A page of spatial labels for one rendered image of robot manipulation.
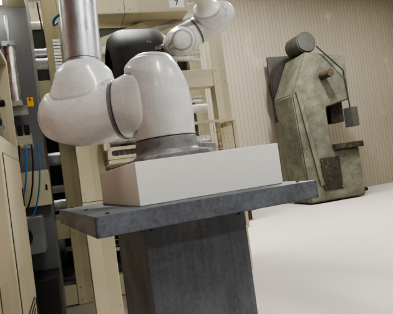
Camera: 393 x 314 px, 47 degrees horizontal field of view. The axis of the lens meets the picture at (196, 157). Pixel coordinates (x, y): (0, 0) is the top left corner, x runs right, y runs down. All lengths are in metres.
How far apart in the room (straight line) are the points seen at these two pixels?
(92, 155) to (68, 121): 1.12
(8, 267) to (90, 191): 0.85
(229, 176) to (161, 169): 0.16
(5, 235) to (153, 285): 0.63
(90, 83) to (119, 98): 0.09
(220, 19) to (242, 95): 5.38
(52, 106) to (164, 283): 0.51
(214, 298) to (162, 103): 0.46
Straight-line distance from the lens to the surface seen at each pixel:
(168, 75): 1.10
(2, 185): 1.50
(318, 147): 6.49
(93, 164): 2.27
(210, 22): 1.73
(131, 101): 1.10
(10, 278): 1.52
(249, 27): 7.46
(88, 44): 1.24
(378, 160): 8.63
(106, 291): 2.33
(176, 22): 2.90
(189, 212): 0.89
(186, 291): 1.04
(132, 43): 2.22
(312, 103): 6.54
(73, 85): 1.17
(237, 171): 1.03
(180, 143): 1.08
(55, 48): 2.37
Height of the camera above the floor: 0.71
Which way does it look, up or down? 1 degrees up
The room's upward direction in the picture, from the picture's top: 8 degrees counter-clockwise
